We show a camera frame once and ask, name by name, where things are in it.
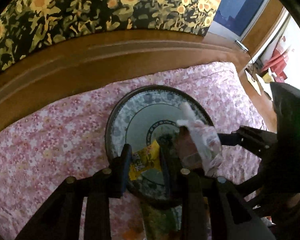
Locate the clear pink snack bag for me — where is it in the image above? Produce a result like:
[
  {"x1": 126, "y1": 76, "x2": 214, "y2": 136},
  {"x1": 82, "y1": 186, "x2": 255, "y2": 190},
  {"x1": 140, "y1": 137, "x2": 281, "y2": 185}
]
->
[{"x1": 177, "y1": 102, "x2": 223, "y2": 177}]

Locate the yellow snack packet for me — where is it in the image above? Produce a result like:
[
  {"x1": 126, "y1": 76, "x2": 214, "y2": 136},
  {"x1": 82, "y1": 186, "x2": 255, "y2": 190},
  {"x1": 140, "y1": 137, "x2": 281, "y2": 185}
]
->
[{"x1": 129, "y1": 140, "x2": 161, "y2": 181}]

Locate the green snack packet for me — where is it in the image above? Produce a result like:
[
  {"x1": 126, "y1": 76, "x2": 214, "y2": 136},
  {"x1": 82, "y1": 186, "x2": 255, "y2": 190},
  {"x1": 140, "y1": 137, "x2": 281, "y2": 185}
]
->
[{"x1": 140, "y1": 202, "x2": 182, "y2": 239}]

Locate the orange round snack packet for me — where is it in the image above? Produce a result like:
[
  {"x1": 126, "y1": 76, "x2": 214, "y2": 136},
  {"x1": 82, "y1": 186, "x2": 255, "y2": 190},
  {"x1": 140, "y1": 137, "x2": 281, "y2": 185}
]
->
[{"x1": 122, "y1": 220, "x2": 146, "y2": 240}]

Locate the pink floral bed sheet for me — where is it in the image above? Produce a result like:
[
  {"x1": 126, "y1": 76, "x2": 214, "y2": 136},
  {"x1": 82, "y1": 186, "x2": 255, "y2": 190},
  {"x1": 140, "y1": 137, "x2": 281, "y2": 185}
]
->
[{"x1": 0, "y1": 62, "x2": 267, "y2": 239}]

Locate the red cloth item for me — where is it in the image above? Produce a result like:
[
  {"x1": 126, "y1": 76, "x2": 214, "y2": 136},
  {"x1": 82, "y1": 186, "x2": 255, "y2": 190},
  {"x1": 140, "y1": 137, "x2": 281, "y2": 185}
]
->
[{"x1": 261, "y1": 34, "x2": 289, "y2": 83}]

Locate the blue white patterned plate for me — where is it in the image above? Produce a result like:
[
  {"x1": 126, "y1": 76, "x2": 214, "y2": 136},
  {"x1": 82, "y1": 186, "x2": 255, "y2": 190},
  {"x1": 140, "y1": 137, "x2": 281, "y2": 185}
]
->
[{"x1": 105, "y1": 85, "x2": 213, "y2": 209}]

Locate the sunflower field painting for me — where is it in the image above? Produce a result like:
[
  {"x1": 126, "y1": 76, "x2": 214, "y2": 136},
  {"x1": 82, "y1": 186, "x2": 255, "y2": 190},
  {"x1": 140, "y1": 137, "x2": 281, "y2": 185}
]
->
[{"x1": 0, "y1": 0, "x2": 221, "y2": 75}]

